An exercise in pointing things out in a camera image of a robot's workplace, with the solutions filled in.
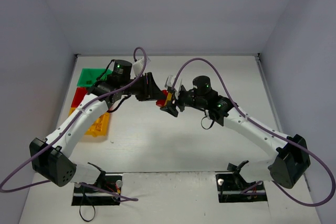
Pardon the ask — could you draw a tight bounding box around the yellow lego brick piece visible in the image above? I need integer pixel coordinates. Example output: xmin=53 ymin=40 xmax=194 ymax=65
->
xmin=164 ymin=92 xmax=174 ymax=106

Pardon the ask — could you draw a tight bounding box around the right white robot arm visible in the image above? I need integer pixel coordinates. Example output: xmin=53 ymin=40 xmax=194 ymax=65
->
xmin=160 ymin=75 xmax=310 ymax=189

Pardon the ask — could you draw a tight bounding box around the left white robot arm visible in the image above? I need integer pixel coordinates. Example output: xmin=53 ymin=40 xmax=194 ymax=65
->
xmin=29 ymin=57 xmax=165 ymax=187

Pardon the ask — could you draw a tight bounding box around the green plastic bin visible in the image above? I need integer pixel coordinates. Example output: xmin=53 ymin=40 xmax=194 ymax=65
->
xmin=77 ymin=68 xmax=112 ymax=88

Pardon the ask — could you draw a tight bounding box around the yellow plastic bin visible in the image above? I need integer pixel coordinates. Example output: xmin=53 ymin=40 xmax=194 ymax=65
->
xmin=85 ymin=113 xmax=110 ymax=137

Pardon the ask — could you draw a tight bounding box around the red plastic bin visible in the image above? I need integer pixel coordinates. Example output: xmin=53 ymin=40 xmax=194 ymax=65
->
xmin=71 ymin=87 xmax=87 ymax=108

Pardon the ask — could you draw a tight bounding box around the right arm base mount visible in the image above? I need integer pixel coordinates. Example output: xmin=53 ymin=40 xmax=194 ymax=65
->
xmin=216 ymin=173 xmax=268 ymax=203

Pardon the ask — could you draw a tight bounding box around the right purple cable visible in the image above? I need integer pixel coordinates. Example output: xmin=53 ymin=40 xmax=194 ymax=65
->
xmin=173 ymin=57 xmax=332 ymax=206

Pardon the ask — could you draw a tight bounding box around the purple cable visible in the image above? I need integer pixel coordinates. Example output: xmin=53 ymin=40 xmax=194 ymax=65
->
xmin=0 ymin=47 xmax=148 ymax=202
xmin=173 ymin=57 xmax=332 ymax=206

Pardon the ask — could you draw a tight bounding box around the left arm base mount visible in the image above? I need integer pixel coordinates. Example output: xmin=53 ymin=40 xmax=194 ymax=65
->
xmin=71 ymin=174 xmax=123 ymax=206

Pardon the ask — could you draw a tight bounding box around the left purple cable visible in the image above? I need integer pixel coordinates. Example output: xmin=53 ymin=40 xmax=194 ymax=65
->
xmin=0 ymin=47 xmax=148 ymax=202

